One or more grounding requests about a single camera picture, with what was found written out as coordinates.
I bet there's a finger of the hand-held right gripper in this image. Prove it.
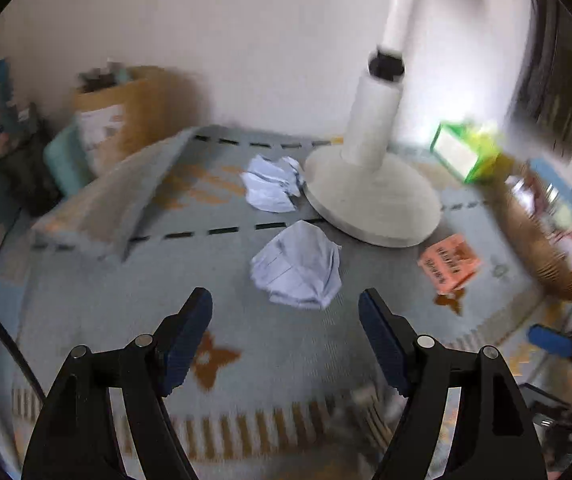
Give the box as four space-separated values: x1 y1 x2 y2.
527 324 572 362

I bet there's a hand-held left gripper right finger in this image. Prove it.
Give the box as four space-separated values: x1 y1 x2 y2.
358 288 549 480

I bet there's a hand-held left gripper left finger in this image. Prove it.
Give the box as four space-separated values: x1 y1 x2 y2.
21 287 214 480

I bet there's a woven wicker basket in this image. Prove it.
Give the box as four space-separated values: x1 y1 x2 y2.
496 157 572 303

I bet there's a white paper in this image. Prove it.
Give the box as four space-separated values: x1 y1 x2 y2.
250 220 343 310
240 155 307 213

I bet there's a patterned woven table cloth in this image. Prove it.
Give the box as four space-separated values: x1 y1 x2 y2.
0 125 572 480

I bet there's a pink playing card box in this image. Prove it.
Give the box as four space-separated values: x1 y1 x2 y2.
418 234 484 296

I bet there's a green tissue pack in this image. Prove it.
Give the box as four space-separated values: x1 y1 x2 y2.
430 120 509 183

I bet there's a teal container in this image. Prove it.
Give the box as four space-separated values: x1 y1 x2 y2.
43 125 94 198

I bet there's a white lamp stand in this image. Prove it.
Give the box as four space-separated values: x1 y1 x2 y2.
303 0 441 248

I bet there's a tan pen holder box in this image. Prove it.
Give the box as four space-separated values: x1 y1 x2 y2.
73 62 167 176

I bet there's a dark pen cup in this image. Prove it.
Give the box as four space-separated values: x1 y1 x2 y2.
0 102 62 216

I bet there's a black monitor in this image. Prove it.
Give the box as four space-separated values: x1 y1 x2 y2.
508 0 572 196

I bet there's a bunch of pens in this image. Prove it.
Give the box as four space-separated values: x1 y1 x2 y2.
78 60 132 93

